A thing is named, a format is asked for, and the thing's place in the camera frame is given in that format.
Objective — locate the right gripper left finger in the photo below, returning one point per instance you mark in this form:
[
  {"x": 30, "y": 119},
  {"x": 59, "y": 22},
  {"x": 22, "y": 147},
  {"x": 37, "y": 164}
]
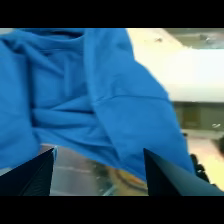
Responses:
[{"x": 35, "y": 178}]

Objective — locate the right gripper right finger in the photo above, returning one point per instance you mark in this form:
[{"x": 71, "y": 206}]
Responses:
[{"x": 170, "y": 180}]

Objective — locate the blue T-shirt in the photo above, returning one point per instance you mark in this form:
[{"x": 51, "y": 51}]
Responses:
[{"x": 83, "y": 100}]

